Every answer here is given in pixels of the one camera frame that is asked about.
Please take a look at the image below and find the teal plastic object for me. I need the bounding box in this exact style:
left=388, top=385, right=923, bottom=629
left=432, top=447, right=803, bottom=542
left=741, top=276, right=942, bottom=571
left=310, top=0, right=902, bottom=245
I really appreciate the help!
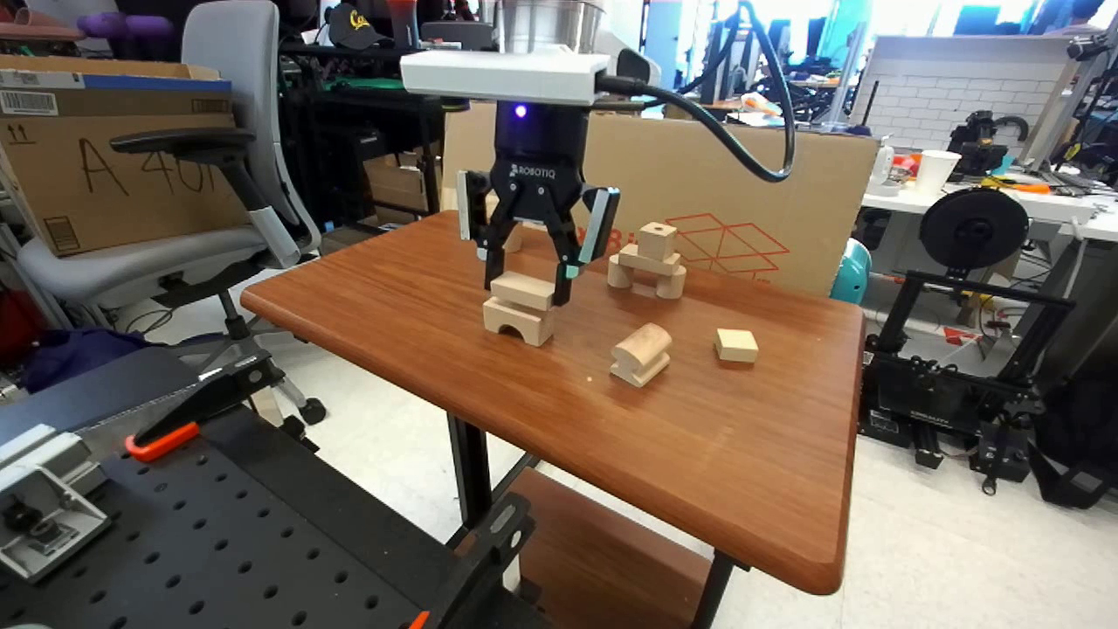
left=828, top=237, right=878, bottom=308

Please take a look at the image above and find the white pegboard panel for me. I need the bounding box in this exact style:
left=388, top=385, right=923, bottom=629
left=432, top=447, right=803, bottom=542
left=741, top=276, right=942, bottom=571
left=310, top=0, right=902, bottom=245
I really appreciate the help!
left=866, top=33, right=1093, bottom=153

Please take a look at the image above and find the black 3D printer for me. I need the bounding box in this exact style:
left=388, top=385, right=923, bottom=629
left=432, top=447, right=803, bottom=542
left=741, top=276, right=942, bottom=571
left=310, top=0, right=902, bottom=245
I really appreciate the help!
left=864, top=184, right=1081, bottom=472

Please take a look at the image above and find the half-round wooden block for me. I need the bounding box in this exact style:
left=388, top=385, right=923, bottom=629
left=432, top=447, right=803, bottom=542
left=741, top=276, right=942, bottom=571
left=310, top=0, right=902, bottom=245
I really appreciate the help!
left=607, top=320, right=678, bottom=390

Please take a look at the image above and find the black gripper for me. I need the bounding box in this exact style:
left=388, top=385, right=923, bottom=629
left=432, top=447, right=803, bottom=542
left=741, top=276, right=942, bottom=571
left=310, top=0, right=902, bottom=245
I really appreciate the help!
left=461, top=103, right=625, bottom=310

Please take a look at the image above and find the wooden lower table shelf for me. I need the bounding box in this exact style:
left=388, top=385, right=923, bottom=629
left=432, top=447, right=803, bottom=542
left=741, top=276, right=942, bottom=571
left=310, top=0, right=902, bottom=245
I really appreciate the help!
left=511, top=466, right=717, bottom=629

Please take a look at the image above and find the white cup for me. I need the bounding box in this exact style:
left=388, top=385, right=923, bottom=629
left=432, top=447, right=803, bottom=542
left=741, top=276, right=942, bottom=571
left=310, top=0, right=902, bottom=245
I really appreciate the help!
left=920, top=148, right=962, bottom=196

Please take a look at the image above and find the black table leg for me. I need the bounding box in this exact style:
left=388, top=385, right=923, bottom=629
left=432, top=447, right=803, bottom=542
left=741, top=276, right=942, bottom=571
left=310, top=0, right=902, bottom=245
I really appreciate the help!
left=688, top=549, right=741, bottom=629
left=447, top=411, right=498, bottom=530

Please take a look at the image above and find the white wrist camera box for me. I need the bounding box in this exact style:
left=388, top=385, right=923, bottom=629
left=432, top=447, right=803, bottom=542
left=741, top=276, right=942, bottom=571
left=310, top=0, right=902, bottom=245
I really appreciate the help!
left=399, top=47, right=616, bottom=108

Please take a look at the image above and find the grey office chair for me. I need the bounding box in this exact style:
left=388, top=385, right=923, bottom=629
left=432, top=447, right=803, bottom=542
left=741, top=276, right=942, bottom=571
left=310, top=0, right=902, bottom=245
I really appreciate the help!
left=0, top=0, right=333, bottom=429

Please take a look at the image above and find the small wooden cube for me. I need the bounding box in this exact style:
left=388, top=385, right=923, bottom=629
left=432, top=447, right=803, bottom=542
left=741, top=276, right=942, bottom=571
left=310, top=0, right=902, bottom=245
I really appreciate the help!
left=713, top=324, right=762, bottom=369

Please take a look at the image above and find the rectangular wooden block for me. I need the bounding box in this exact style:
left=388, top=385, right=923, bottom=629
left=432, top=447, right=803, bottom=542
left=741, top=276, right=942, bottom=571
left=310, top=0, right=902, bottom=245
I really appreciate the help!
left=487, top=269, right=559, bottom=315

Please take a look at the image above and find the black camera cable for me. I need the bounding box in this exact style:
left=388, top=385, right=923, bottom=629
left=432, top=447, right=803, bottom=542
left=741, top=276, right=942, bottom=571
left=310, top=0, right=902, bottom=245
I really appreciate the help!
left=595, top=0, right=803, bottom=190

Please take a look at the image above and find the cardboard box with red print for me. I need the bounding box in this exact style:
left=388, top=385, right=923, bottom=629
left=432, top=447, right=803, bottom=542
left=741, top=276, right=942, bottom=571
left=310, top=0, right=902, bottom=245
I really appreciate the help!
left=440, top=103, right=883, bottom=302

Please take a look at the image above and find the black clamp orange handle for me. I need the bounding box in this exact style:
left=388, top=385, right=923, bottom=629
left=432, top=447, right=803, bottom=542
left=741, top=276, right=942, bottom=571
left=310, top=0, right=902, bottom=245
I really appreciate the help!
left=403, top=494, right=538, bottom=629
left=119, top=352, right=291, bottom=466

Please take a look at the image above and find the wooden cube with hole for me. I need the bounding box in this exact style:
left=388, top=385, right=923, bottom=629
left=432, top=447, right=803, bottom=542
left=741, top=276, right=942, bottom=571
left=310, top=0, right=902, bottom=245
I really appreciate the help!
left=636, top=221, right=686, bottom=269

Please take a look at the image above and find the large brown cardboard box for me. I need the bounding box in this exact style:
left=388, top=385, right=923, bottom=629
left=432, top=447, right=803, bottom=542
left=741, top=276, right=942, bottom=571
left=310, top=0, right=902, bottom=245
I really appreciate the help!
left=0, top=54, right=254, bottom=259

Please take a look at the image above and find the white desk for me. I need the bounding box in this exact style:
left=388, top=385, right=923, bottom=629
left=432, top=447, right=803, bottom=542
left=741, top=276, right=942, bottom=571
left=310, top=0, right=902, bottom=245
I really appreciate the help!
left=858, top=171, right=1118, bottom=245

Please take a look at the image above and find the silver metal bracket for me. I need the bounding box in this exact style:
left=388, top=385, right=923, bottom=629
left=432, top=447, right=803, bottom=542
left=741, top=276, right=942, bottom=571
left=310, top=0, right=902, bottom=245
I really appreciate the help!
left=0, top=424, right=116, bottom=587

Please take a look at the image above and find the wooden arch block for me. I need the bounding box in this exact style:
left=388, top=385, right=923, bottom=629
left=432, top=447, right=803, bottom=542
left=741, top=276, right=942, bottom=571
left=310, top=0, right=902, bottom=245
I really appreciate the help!
left=480, top=295, right=559, bottom=350

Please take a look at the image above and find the black perforated platform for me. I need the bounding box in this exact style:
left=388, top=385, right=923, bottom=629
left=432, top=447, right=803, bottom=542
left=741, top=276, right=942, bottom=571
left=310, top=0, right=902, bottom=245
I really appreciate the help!
left=0, top=346, right=540, bottom=629

